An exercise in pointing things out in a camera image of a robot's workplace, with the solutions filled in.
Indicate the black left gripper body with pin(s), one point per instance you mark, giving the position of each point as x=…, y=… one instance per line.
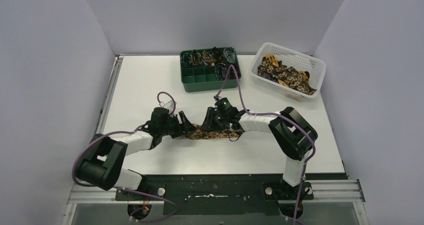
x=180, y=123

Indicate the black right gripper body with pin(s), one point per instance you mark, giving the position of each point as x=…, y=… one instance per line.
x=221, y=119

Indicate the orange green patterned tie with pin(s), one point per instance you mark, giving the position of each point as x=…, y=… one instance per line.
x=200, y=134

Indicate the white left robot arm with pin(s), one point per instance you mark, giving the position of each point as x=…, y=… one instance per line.
x=101, y=163

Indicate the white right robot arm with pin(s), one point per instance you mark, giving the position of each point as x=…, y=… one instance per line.
x=294, y=135

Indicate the pile of patterned ties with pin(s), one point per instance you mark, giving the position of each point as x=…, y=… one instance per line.
x=274, y=70

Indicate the rolled dark red tie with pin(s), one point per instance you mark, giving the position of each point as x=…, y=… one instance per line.
x=233, y=70

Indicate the rolled blue red tie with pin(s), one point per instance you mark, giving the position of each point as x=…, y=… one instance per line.
x=221, y=71

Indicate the green divided organizer tray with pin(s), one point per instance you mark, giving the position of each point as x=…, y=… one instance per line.
x=203, y=78

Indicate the rolled tan patterned tie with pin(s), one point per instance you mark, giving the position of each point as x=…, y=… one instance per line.
x=208, y=58

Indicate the rolled dark patterned tie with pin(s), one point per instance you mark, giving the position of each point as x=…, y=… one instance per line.
x=218, y=55

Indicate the rolled light blue tie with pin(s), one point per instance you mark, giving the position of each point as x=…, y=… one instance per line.
x=230, y=54

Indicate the rolled brown patterned tie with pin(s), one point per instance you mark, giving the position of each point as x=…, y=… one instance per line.
x=196, y=58

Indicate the rolled blue striped tie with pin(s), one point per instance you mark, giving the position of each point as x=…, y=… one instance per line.
x=186, y=60

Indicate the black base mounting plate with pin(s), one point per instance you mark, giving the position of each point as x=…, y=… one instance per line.
x=236, y=194

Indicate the white plastic mesh basket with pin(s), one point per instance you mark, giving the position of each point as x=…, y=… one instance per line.
x=291, y=58

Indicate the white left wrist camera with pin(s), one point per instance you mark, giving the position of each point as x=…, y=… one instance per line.
x=170, y=106

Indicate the aluminium frame rail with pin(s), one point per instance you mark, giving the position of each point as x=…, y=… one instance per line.
x=103, y=114

